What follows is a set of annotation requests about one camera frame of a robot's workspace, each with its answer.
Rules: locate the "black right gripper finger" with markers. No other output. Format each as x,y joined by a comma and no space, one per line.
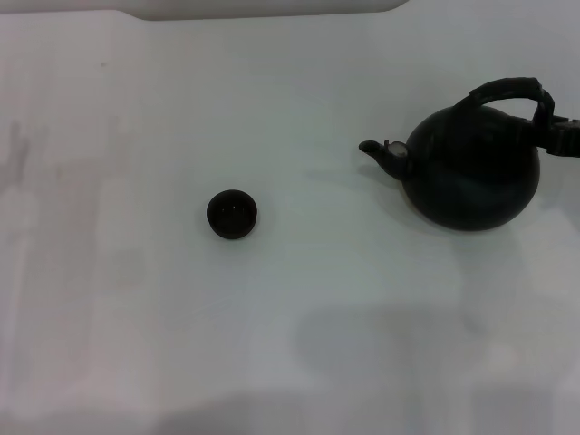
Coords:
564,140

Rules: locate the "black round teapot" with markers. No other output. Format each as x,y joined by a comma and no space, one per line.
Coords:
471,181

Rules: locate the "small dark teacup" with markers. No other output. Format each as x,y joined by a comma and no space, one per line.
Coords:
232,215

